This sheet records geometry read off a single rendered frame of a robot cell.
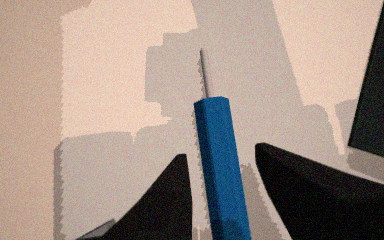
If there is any keyboard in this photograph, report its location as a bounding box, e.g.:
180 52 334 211
348 3 384 158

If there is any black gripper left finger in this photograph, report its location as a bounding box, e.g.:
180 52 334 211
76 153 193 240

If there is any blue stylus with grey tip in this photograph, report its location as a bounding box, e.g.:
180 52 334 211
194 48 251 240

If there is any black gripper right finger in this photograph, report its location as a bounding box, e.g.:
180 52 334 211
255 142 384 240

